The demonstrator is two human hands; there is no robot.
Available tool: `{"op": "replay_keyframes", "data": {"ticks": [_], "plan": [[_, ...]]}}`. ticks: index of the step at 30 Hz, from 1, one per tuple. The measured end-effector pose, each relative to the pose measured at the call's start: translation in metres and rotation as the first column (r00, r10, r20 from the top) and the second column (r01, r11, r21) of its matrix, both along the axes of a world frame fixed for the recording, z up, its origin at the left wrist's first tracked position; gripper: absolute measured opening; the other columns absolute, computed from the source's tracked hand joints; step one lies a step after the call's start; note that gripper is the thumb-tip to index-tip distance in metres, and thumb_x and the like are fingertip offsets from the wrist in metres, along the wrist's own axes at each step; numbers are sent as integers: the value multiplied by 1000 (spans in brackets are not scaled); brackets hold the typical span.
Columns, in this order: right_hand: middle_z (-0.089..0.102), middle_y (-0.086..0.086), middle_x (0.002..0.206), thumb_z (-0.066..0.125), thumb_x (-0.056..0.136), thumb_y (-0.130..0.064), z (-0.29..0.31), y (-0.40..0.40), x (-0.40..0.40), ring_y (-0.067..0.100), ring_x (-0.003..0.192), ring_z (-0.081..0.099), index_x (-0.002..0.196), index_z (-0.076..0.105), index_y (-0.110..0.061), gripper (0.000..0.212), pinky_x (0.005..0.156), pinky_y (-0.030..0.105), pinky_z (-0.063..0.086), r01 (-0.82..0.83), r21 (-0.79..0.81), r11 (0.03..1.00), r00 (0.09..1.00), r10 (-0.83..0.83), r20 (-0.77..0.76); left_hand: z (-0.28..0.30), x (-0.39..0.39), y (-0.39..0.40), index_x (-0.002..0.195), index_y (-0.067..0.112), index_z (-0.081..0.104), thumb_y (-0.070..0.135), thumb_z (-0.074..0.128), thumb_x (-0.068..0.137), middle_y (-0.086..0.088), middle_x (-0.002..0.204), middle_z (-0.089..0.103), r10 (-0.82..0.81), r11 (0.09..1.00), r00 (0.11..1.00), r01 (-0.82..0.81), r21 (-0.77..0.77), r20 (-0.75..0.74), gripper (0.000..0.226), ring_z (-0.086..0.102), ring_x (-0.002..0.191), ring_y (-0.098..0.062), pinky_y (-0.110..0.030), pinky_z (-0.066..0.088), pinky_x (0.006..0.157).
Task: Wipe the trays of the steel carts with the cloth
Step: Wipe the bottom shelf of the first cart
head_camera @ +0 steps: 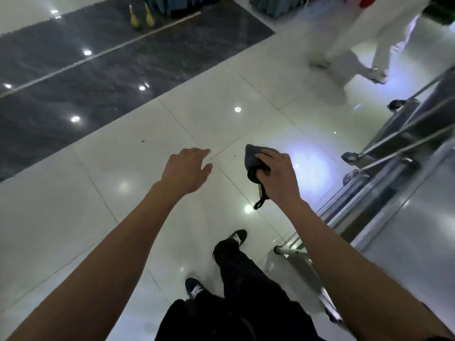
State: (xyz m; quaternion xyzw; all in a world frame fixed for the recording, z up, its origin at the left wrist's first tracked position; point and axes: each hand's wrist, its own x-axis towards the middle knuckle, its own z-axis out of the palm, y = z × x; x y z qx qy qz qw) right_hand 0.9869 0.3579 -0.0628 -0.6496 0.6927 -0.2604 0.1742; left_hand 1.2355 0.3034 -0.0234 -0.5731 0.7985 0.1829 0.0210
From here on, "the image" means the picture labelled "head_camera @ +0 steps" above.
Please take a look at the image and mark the dark floor mat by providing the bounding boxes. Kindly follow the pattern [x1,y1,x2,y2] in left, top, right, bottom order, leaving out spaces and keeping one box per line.
[0,0,276,182]

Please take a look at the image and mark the person's right hand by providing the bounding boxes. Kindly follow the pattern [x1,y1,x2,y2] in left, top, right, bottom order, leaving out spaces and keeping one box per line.
[255,149,303,210]

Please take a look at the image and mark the person's left forearm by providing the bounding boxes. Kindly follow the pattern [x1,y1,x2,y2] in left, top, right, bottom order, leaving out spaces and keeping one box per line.
[7,184,178,341]

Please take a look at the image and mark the person's right forearm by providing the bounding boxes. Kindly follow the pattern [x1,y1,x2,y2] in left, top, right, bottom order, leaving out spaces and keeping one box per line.
[281,200,455,341]

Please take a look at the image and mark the stainless steel service cart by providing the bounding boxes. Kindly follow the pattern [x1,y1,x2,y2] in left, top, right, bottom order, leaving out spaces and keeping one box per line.
[361,65,455,164]

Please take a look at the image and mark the grey and yellow cleaning cloth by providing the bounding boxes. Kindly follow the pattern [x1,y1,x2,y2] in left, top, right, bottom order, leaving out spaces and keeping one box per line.
[244,144,280,211]

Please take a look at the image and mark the dark blue sneaker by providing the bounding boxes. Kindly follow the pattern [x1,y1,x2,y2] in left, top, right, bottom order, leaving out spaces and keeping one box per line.
[227,229,248,248]
[184,277,205,301]

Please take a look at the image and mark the black trousers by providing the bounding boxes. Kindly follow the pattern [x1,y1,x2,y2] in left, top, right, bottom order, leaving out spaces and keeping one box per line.
[155,239,324,341]

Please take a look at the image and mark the person's left hand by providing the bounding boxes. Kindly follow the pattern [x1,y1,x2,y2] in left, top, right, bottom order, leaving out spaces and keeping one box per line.
[160,148,213,196]

